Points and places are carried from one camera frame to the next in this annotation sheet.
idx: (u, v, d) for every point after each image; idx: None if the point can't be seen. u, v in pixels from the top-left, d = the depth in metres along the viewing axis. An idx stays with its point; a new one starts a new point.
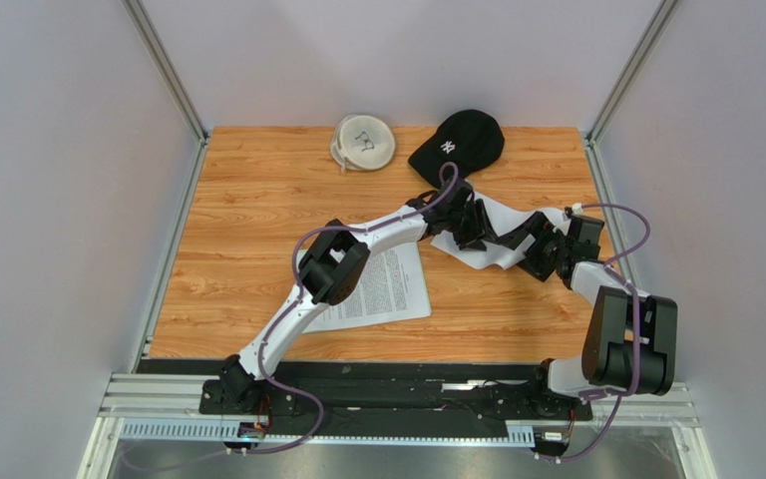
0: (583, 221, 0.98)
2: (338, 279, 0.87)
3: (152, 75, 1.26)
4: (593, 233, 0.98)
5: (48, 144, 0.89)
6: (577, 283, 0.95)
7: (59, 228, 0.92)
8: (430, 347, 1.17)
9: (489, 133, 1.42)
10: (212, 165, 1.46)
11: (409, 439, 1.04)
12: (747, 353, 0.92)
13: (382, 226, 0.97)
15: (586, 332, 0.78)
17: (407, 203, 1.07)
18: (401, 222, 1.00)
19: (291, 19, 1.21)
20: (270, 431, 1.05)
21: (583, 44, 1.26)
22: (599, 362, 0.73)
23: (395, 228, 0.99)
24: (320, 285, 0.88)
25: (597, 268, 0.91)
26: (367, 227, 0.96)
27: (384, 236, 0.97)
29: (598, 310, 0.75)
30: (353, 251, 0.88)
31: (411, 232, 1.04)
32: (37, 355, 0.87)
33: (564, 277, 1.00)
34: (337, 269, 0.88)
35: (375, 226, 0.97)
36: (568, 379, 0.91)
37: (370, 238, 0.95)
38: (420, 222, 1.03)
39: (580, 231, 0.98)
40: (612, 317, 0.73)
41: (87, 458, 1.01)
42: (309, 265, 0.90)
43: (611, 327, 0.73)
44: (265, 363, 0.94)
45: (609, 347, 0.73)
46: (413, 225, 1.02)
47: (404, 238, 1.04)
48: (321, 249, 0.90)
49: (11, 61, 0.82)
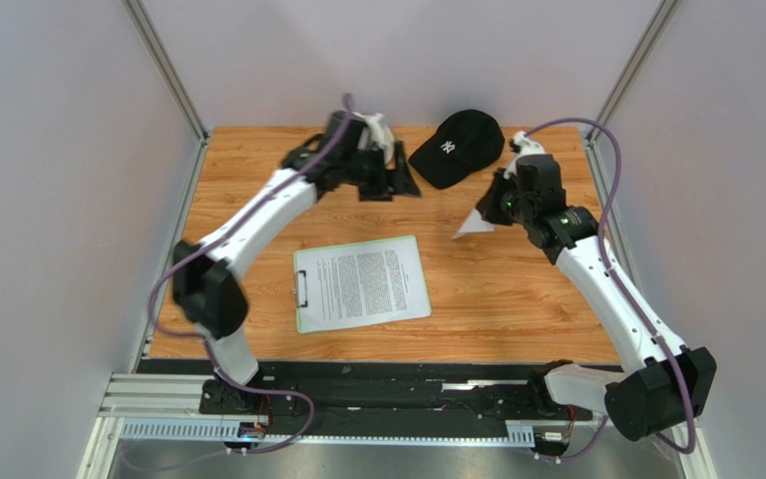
0: (538, 168, 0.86)
2: (215, 310, 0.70)
3: (152, 75, 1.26)
4: (554, 180, 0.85)
5: (47, 145, 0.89)
6: (566, 265, 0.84)
7: (59, 229, 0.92)
8: (430, 347, 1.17)
9: (489, 133, 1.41)
10: (212, 165, 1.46)
11: (409, 439, 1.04)
12: (748, 353, 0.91)
13: (244, 220, 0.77)
15: (617, 394, 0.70)
17: (284, 163, 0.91)
18: (271, 201, 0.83)
19: (289, 18, 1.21)
20: (270, 431, 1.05)
21: (583, 44, 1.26)
22: (636, 435, 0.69)
23: (258, 221, 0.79)
24: (206, 323, 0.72)
25: (598, 268, 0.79)
26: (225, 232, 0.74)
27: (250, 236, 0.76)
29: (638, 392, 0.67)
30: (212, 276, 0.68)
31: (293, 204, 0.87)
32: (37, 354, 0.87)
33: (547, 246, 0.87)
34: (204, 300, 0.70)
35: (232, 229, 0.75)
36: (571, 390, 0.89)
37: (235, 242, 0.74)
38: (297, 189, 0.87)
39: (540, 180, 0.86)
40: (657, 397, 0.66)
41: (87, 458, 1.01)
42: (181, 305, 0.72)
43: (656, 404, 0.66)
44: (237, 377, 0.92)
45: (649, 425, 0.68)
46: (289, 197, 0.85)
47: (289, 211, 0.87)
48: (182, 285, 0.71)
49: (13, 63, 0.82)
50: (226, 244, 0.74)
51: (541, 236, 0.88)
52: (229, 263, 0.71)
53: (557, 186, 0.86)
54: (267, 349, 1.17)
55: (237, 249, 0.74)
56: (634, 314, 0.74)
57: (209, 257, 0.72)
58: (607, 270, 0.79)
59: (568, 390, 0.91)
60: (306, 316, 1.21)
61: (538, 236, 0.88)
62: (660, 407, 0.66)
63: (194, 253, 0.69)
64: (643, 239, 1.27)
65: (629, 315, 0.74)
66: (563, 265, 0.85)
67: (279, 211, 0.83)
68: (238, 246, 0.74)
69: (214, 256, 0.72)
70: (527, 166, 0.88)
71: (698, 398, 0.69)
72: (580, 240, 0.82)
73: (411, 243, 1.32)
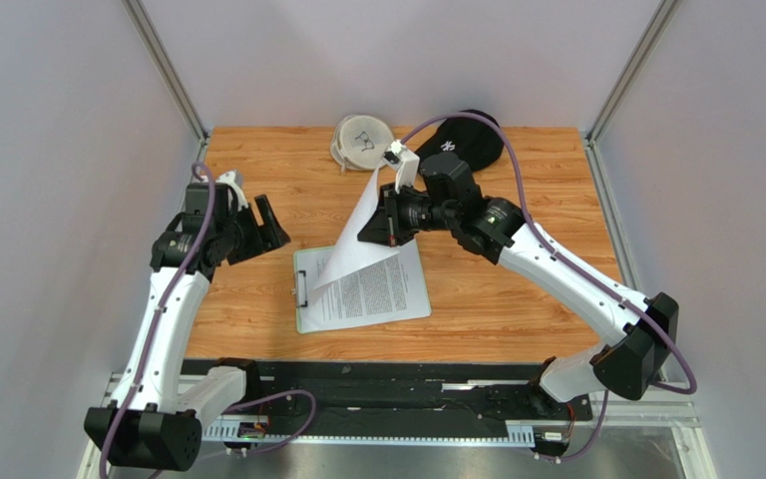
0: (452, 173, 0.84)
2: (170, 458, 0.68)
3: (152, 75, 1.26)
4: (469, 180, 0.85)
5: (47, 144, 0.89)
6: (516, 264, 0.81)
7: (59, 229, 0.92)
8: (430, 347, 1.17)
9: (488, 133, 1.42)
10: (212, 165, 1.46)
11: (410, 438, 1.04)
12: (747, 353, 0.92)
13: (149, 350, 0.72)
15: (607, 363, 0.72)
17: (159, 248, 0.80)
18: (163, 312, 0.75)
19: (289, 18, 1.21)
20: (270, 431, 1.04)
21: (583, 44, 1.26)
22: (637, 395, 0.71)
23: (166, 342, 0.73)
24: (160, 465, 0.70)
25: (544, 255, 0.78)
26: (135, 381, 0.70)
27: (162, 368, 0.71)
29: (631, 359, 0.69)
30: (147, 428, 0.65)
31: (191, 296, 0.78)
32: (37, 355, 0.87)
33: (486, 249, 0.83)
34: (155, 449, 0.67)
35: (140, 370, 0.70)
36: (570, 383, 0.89)
37: (152, 386, 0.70)
38: (188, 277, 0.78)
39: (457, 185, 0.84)
40: (646, 355, 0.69)
41: (87, 458, 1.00)
42: (128, 459, 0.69)
43: (647, 362, 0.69)
44: (234, 396, 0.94)
45: (644, 380, 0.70)
46: (183, 291, 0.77)
47: (191, 311, 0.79)
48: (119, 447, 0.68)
49: (13, 62, 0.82)
50: (143, 388, 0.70)
51: (474, 241, 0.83)
52: (157, 407, 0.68)
53: (472, 185, 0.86)
54: (267, 349, 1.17)
55: (156, 389, 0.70)
56: (591, 287, 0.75)
57: (132, 411, 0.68)
58: (553, 254, 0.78)
59: (568, 388, 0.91)
60: (305, 315, 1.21)
61: (472, 242, 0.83)
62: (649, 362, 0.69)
63: (118, 418, 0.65)
64: (643, 239, 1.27)
65: (591, 289, 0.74)
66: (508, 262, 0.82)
67: (180, 319, 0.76)
68: (157, 382, 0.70)
69: (138, 409, 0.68)
70: (438, 175, 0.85)
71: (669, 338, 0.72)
72: (516, 235, 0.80)
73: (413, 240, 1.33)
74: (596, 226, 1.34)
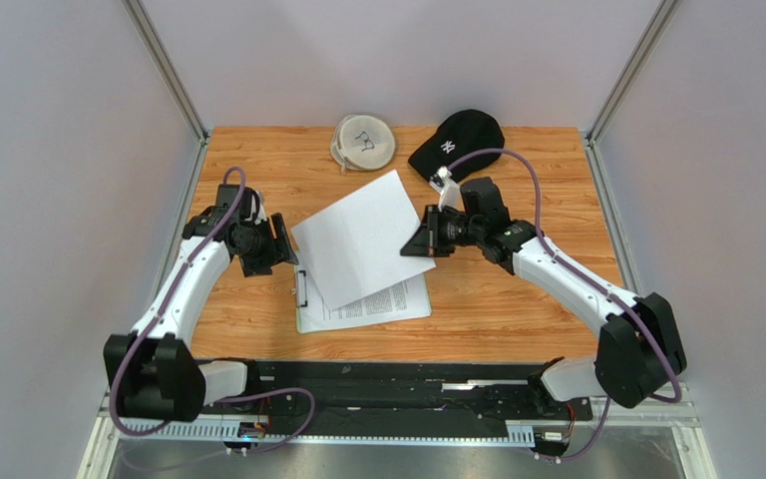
0: (480, 193, 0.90)
2: (176, 397, 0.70)
3: (152, 75, 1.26)
4: (496, 199, 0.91)
5: (46, 144, 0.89)
6: (525, 271, 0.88)
7: (59, 229, 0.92)
8: (430, 347, 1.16)
9: (489, 132, 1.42)
10: (212, 165, 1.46)
11: (410, 438, 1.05)
12: (747, 353, 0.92)
13: (174, 292, 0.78)
15: (600, 363, 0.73)
17: (187, 228, 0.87)
18: (190, 267, 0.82)
19: (289, 18, 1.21)
20: (270, 431, 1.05)
21: (583, 44, 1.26)
22: (635, 393, 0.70)
23: (189, 286, 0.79)
24: (164, 414, 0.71)
25: (545, 259, 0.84)
26: (158, 312, 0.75)
27: (183, 306, 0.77)
29: (612, 348, 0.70)
30: (164, 355, 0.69)
31: (214, 262, 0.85)
32: (37, 355, 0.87)
33: (500, 260, 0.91)
34: (163, 388, 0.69)
35: (163, 304, 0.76)
36: (568, 380, 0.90)
37: (171, 320, 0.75)
38: (214, 243, 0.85)
39: (484, 204, 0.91)
40: (629, 350, 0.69)
41: (87, 459, 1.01)
42: (138, 403, 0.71)
43: (632, 358, 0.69)
44: (232, 391, 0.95)
45: (637, 375, 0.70)
46: (206, 255, 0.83)
47: (211, 277, 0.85)
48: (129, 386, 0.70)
49: (11, 62, 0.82)
50: (164, 320, 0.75)
51: (491, 252, 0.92)
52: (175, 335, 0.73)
53: (499, 204, 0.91)
54: (267, 349, 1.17)
55: (177, 321, 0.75)
56: (582, 283, 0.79)
57: (151, 339, 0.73)
58: (553, 258, 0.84)
59: (567, 385, 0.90)
60: (305, 315, 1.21)
61: (489, 252, 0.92)
62: (637, 358, 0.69)
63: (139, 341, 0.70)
64: (643, 239, 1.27)
65: (581, 283, 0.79)
66: (524, 273, 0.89)
67: (202, 276, 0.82)
68: (178, 317, 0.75)
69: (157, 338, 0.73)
70: (469, 192, 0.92)
71: (668, 341, 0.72)
72: (526, 244, 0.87)
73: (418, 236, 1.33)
74: (596, 226, 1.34)
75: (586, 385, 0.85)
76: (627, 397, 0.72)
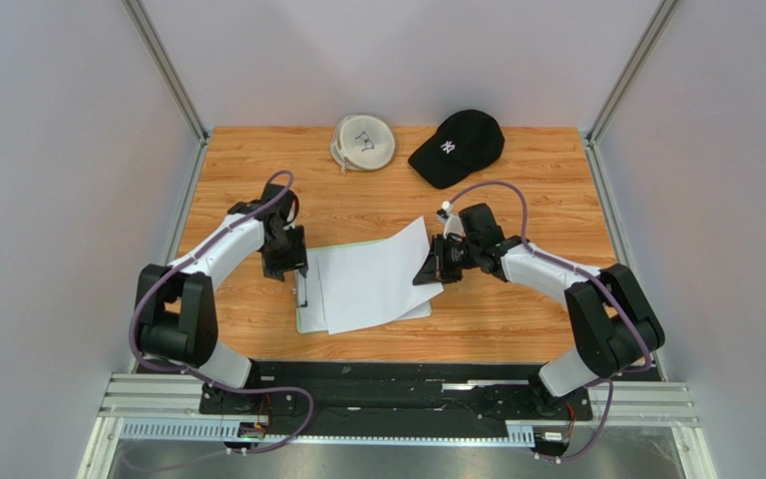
0: (472, 213, 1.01)
2: (191, 329, 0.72)
3: (152, 75, 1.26)
4: (488, 217, 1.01)
5: (46, 144, 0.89)
6: (516, 277, 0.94)
7: (58, 229, 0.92)
8: (430, 347, 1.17)
9: (489, 133, 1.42)
10: (212, 165, 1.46)
11: (409, 439, 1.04)
12: (748, 353, 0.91)
13: (211, 244, 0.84)
15: (576, 334, 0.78)
17: (231, 211, 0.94)
18: (228, 233, 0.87)
19: (288, 19, 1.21)
20: (270, 431, 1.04)
21: (584, 43, 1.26)
22: (608, 357, 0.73)
23: (227, 242, 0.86)
24: (175, 348, 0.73)
25: (526, 256, 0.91)
26: (194, 253, 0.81)
27: (218, 256, 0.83)
29: (578, 315, 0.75)
30: (191, 286, 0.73)
31: (249, 237, 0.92)
32: (36, 354, 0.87)
33: (494, 270, 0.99)
34: (185, 317, 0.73)
35: (201, 249, 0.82)
36: (566, 376, 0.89)
37: (203, 263, 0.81)
38: (252, 224, 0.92)
39: (476, 222, 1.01)
40: (593, 309, 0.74)
41: (87, 458, 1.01)
42: (153, 335, 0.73)
43: (597, 318, 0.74)
44: (232, 382, 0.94)
45: (607, 339, 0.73)
46: (245, 230, 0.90)
47: (243, 248, 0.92)
48: (151, 313, 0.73)
49: (11, 62, 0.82)
50: (197, 261, 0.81)
51: (486, 263, 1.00)
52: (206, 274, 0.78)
53: (492, 223, 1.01)
54: (267, 349, 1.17)
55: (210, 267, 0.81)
56: (555, 264, 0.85)
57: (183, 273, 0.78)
58: (532, 254, 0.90)
59: (566, 379, 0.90)
60: (306, 315, 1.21)
61: (485, 263, 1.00)
62: (603, 318, 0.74)
63: (173, 271, 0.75)
64: (643, 239, 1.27)
65: (552, 265, 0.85)
66: (515, 278, 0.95)
67: (239, 240, 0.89)
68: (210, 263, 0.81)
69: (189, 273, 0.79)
70: (465, 213, 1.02)
71: (638, 308, 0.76)
72: (512, 249, 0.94)
73: (419, 235, 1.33)
74: (597, 226, 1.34)
75: (582, 372, 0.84)
76: (603, 364, 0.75)
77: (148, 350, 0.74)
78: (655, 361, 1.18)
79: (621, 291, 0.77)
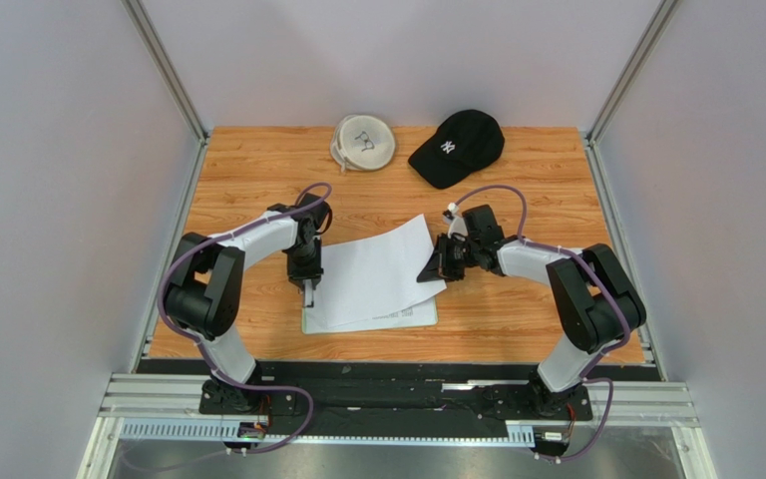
0: (474, 213, 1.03)
2: (216, 297, 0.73)
3: (152, 75, 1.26)
4: (490, 217, 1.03)
5: (46, 144, 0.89)
6: (510, 267, 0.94)
7: (57, 230, 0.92)
8: (430, 347, 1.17)
9: (489, 133, 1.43)
10: (212, 165, 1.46)
11: (409, 439, 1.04)
12: (747, 352, 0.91)
13: (249, 229, 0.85)
15: (561, 309, 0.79)
17: (271, 209, 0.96)
18: (266, 223, 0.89)
19: (289, 19, 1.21)
20: (270, 431, 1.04)
21: (584, 44, 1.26)
22: (588, 329, 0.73)
23: (264, 230, 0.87)
24: (195, 314, 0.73)
25: (518, 246, 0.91)
26: (232, 232, 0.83)
27: (254, 239, 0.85)
29: (560, 287, 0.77)
30: (223, 257, 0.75)
31: (283, 234, 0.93)
32: (35, 354, 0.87)
33: (492, 267, 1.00)
34: (210, 288, 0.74)
35: (240, 229, 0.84)
36: (562, 370, 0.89)
37: (238, 241, 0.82)
38: (289, 222, 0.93)
39: (477, 221, 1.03)
40: (573, 280, 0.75)
41: (87, 459, 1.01)
42: (178, 298, 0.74)
43: (576, 290, 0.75)
44: (233, 376, 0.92)
45: (587, 310, 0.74)
46: (280, 226, 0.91)
47: (275, 243, 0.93)
48: (183, 274, 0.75)
49: (10, 64, 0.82)
50: (233, 239, 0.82)
51: (486, 259, 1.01)
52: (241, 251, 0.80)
53: (494, 223, 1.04)
54: (266, 349, 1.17)
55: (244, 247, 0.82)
56: (543, 248, 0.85)
57: (217, 246, 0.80)
58: (522, 243, 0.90)
59: (562, 373, 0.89)
60: (310, 316, 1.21)
61: (484, 260, 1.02)
62: (582, 292, 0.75)
63: (209, 241, 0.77)
64: (643, 239, 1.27)
65: (542, 250, 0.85)
66: (510, 270, 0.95)
67: (274, 234, 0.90)
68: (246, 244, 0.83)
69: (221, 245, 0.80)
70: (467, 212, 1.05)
71: (619, 284, 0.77)
72: (504, 249, 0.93)
73: (420, 235, 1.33)
74: (596, 227, 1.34)
75: (575, 361, 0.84)
76: (585, 338, 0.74)
77: (171, 311, 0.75)
78: (655, 361, 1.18)
79: (602, 268, 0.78)
